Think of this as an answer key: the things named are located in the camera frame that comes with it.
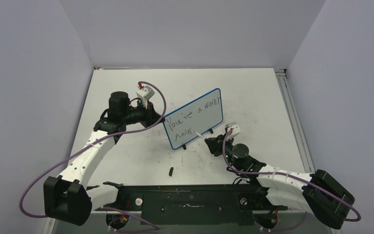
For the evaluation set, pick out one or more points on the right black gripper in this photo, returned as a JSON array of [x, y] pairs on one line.
[[215, 144]]

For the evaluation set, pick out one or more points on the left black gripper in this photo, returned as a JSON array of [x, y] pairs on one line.
[[150, 116]]

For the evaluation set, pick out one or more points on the white marker pen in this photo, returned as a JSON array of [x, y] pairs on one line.
[[200, 135]]

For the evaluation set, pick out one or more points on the blue framed whiteboard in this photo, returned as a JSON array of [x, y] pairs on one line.
[[196, 117]]

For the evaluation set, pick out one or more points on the black marker cap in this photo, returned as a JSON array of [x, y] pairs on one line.
[[171, 171]]

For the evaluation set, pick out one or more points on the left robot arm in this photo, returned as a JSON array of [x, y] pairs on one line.
[[105, 135]]

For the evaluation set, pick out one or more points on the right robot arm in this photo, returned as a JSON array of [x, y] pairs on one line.
[[285, 188]]

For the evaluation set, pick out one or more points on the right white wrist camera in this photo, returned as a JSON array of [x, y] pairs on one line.
[[233, 129]]

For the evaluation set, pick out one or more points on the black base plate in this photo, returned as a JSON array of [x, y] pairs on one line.
[[195, 204]]

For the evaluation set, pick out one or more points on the aluminium rail front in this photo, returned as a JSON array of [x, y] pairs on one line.
[[76, 205]]

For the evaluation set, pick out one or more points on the aluminium rail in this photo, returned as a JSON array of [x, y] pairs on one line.
[[76, 205], [294, 120]]

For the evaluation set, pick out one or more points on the aluminium rail right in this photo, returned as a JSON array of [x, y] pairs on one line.
[[294, 120]]

